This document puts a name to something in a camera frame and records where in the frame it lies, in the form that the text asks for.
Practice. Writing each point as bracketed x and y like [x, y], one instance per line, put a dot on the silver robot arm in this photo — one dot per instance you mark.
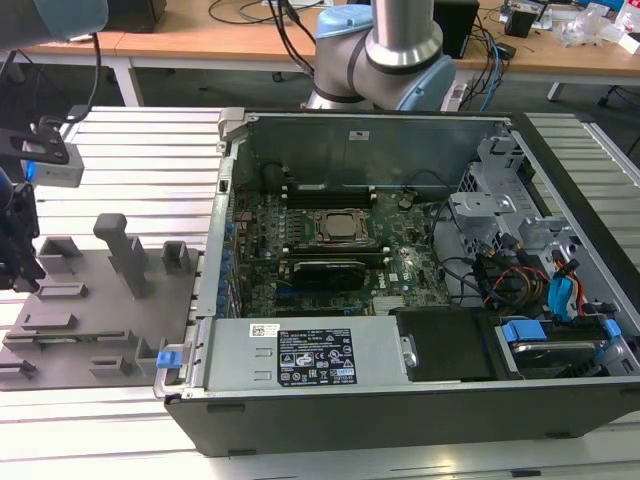
[400, 35]

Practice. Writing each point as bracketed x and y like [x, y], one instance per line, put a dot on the RAM slot with white clips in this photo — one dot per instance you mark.
[300, 198]
[376, 259]
[330, 248]
[295, 189]

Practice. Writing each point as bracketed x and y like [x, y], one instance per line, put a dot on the grey parts rack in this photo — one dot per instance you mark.
[100, 310]

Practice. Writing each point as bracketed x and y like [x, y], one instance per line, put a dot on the blue case latch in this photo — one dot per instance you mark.
[168, 360]

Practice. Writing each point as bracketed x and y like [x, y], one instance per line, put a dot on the blue card retention clip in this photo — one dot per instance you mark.
[220, 303]
[226, 256]
[228, 230]
[222, 288]
[224, 272]

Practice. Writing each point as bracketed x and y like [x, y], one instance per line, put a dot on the wooden desk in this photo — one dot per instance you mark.
[210, 42]
[111, 42]

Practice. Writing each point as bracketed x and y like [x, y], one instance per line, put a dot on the grey power supply unit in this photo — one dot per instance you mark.
[240, 350]

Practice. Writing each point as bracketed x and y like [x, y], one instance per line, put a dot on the black equipment case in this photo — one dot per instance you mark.
[135, 15]

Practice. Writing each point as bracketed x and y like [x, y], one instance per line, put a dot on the black graphics card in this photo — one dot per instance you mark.
[330, 275]

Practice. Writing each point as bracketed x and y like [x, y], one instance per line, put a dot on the silver CPU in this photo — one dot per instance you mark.
[341, 224]

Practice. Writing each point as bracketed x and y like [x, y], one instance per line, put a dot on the green motherboard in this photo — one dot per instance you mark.
[400, 240]

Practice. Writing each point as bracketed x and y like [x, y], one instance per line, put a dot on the black PC case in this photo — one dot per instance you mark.
[350, 425]

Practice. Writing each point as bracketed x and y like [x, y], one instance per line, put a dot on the silver chipset heatsink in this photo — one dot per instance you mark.
[395, 307]

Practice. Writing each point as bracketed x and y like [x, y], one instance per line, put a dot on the silver coin battery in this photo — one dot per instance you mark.
[406, 202]

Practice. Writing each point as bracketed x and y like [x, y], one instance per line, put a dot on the black plastic shroud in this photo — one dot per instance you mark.
[445, 345]

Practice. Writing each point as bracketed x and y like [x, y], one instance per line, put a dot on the white power strip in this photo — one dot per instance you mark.
[455, 95]

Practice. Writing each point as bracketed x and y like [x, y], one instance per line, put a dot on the silver metal drive cage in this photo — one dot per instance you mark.
[480, 205]

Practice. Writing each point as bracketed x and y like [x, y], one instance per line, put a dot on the black tower box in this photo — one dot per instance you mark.
[457, 25]

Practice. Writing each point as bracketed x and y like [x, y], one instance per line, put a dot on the blue disk carrier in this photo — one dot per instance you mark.
[522, 332]

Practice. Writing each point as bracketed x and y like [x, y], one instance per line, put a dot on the silver hard disk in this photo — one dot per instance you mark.
[550, 350]

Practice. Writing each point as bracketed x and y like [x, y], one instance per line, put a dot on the small black device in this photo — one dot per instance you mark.
[522, 22]

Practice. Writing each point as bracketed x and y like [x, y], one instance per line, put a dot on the clear plastic bag pile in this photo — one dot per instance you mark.
[590, 25]

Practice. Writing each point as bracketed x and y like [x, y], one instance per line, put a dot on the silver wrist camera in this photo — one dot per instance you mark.
[62, 172]

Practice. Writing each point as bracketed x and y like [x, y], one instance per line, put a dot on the black bracket wrist camera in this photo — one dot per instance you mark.
[50, 145]

